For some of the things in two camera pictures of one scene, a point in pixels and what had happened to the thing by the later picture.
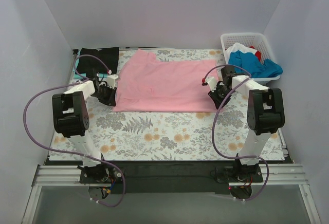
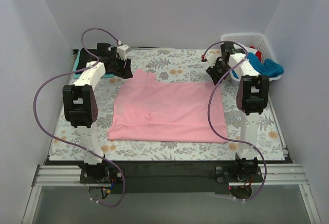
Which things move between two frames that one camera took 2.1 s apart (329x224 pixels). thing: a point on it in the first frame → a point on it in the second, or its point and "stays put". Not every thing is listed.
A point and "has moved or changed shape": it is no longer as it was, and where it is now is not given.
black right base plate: (238, 173) stays put
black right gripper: (217, 96) → (216, 70)
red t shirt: (258, 54) stays put
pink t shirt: (145, 83) has moved or changed shape
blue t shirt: (251, 63) stays put
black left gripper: (109, 96) → (121, 67)
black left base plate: (99, 174) stays put
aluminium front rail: (273, 175) stays put
